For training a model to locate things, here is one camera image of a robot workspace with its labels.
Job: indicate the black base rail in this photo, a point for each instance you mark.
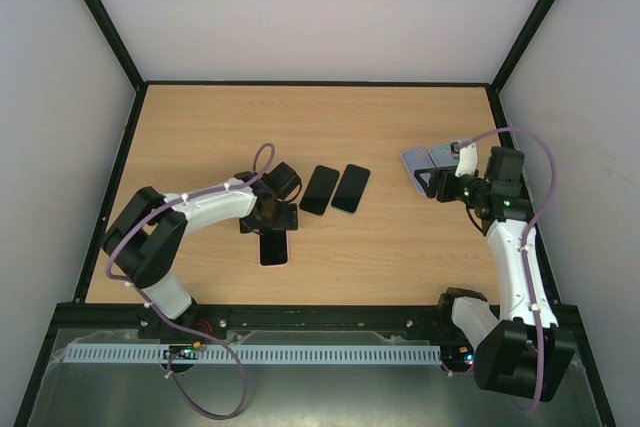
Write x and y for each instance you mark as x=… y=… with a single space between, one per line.
x=414 y=323

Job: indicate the lilac phone case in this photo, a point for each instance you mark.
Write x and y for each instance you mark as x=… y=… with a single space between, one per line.
x=416 y=158

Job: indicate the grey slotted cable duct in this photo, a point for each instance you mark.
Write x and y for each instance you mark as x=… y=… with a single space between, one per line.
x=255 y=355

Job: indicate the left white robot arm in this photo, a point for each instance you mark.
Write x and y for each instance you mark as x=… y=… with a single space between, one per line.
x=144 y=239

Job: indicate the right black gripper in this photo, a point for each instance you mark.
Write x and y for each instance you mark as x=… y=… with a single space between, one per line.
x=442 y=185

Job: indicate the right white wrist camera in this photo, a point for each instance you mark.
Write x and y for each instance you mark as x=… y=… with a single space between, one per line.
x=466 y=153

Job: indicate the teal phone black screen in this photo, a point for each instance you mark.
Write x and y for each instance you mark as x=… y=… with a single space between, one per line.
x=350 y=188

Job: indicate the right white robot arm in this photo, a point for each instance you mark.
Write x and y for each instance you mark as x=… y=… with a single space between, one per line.
x=520 y=351

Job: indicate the light blue phone case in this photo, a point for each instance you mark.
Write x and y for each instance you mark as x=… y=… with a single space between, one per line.
x=442 y=156

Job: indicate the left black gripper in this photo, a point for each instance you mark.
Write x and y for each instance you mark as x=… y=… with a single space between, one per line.
x=287 y=219

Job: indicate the black aluminium frame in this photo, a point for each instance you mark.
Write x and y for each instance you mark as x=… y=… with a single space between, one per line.
x=78 y=314

